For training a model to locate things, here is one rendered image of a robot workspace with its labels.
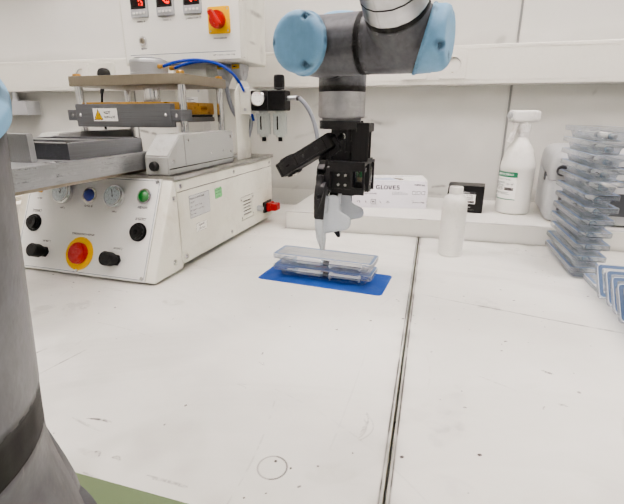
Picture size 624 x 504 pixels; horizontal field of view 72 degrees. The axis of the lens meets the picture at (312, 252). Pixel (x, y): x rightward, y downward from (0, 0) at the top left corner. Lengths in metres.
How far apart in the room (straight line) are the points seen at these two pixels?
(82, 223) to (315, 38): 0.55
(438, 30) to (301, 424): 0.44
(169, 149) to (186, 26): 0.42
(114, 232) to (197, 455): 0.52
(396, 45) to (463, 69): 0.76
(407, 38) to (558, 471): 0.45
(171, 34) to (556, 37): 0.98
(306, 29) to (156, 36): 0.68
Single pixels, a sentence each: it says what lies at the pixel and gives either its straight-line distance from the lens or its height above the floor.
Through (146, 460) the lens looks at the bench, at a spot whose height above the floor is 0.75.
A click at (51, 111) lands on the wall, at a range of 1.93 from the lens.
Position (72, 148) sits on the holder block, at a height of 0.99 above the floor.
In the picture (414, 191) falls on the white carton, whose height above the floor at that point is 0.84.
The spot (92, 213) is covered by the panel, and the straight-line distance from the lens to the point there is 0.90.
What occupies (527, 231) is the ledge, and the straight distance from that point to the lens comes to 1.09.
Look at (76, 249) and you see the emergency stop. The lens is 0.90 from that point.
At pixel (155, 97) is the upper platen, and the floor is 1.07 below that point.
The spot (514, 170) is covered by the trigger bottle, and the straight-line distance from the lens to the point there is 1.17.
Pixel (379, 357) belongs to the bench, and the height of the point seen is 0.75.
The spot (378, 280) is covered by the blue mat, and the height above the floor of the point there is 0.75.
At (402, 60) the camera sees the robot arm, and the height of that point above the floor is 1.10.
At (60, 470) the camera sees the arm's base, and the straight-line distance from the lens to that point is 0.19.
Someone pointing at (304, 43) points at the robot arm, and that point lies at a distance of 0.59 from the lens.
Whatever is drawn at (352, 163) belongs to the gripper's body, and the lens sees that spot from 0.69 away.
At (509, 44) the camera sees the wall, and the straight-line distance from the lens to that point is 1.33.
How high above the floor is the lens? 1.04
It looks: 18 degrees down
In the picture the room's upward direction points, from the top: straight up
